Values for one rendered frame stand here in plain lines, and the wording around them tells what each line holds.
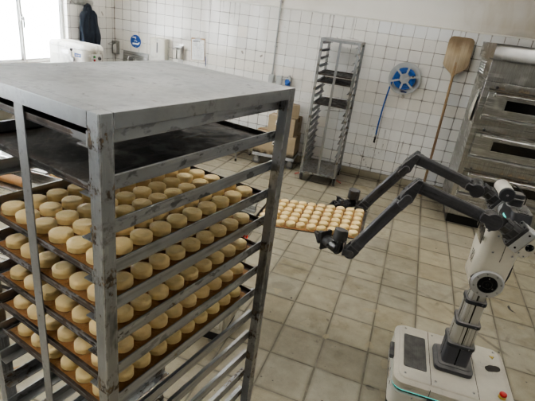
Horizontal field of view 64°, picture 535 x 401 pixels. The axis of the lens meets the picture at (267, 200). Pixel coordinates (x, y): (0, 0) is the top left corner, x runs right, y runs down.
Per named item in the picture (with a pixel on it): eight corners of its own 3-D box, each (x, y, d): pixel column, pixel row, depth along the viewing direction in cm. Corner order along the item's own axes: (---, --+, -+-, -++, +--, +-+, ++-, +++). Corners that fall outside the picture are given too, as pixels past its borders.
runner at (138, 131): (275, 106, 124) (276, 95, 123) (283, 108, 123) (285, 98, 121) (76, 143, 73) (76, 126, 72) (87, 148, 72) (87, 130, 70)
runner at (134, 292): (260, 218, 138) (262, 210, 137) (267, 221, 137) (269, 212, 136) (86, 315, 87) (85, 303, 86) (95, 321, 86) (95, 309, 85)
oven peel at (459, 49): (408, 193, 586) (450, 35, 530) (408, 192, 590) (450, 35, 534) (431, 199, 578) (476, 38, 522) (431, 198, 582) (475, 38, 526)
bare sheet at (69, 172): (169, 109, 143) (169, 104, 142) (271, 138, 124) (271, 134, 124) (-27, 138, 95) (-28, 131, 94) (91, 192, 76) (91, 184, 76)
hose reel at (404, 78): (404, 146, 598) (424, 64, 554) (403, 149, 583) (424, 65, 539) (373, 141, 608) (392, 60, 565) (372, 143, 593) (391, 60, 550)
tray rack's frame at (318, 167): (306, 164, 639) (328, 36, 569) (341, 171, 628) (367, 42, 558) (297, 177, 582) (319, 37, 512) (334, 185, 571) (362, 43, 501)
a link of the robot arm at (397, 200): (415, 200, 196) (412, 195, 207) (406, 192, 196) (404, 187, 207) (349, 262, 210) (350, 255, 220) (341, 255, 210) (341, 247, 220)
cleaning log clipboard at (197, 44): (205, 66, 653) (208, 37, 637) (205, 66, 652) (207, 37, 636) (189, 63, 660) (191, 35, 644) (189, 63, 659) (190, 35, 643)
